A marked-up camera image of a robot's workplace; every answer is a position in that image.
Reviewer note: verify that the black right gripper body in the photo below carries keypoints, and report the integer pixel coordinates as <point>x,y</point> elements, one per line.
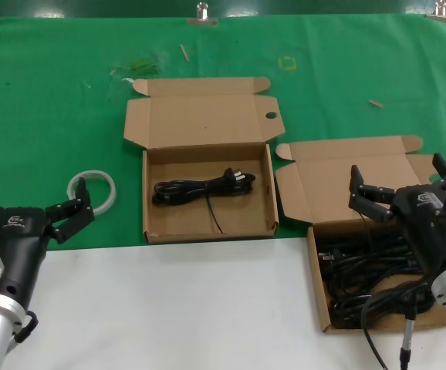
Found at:
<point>423,223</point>

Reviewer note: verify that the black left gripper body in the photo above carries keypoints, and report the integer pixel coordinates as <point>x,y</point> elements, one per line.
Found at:
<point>22,239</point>

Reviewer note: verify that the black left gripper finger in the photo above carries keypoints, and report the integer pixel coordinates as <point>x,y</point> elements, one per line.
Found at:
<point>72,217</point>

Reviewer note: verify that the cardboard box with round hole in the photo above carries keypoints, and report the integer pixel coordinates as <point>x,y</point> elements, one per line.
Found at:
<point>207,115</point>

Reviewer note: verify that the clear tape roll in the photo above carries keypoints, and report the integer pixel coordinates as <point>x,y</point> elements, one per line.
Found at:
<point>112,192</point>

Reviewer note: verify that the small wooden stick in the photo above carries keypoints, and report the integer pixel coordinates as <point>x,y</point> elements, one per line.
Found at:
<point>184,52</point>
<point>376,103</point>

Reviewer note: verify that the green table cloth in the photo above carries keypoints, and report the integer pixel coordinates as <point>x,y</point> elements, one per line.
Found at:
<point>53,115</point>

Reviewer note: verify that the white tape scrap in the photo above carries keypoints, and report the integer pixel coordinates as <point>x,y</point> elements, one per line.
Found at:
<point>127,79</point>

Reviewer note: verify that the metal cloth clamp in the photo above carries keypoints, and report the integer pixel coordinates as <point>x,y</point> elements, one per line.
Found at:
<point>441,17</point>
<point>201,21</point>

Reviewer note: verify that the clear plastic wrapper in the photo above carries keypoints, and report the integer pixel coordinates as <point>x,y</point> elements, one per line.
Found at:
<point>142,65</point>

